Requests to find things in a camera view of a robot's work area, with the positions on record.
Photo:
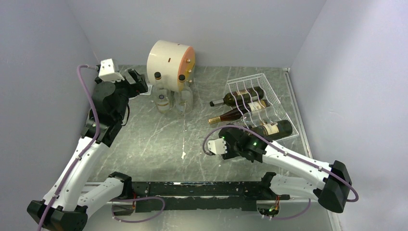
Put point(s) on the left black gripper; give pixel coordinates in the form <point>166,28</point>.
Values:
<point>139,86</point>

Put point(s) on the clear bottle yellow label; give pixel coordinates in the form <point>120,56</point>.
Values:
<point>162,95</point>

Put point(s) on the clear bottle black cap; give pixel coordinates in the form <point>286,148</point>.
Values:
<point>264,116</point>

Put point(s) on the dark green wine bottle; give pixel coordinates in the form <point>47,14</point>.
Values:
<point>274,130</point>

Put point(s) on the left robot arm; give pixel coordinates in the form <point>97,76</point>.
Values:
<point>65,207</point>

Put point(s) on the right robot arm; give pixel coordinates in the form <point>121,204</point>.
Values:
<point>329,184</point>

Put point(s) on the dark bottle silver cap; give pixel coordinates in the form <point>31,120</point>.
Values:
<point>240,97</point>

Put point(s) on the red bottle gold cap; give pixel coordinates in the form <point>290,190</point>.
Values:
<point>237,113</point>

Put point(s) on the cream cylindrical drum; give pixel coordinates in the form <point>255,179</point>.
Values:
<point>170,65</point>

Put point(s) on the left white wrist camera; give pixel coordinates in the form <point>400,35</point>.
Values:
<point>109,72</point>

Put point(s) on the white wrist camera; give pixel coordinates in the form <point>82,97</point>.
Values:
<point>217,146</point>
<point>109,72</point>

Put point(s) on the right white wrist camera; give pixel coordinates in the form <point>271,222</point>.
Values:
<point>217,146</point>

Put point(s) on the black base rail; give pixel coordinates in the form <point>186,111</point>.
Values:
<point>171,196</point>

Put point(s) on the white wire wine rack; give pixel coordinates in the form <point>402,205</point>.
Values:
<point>270,95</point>

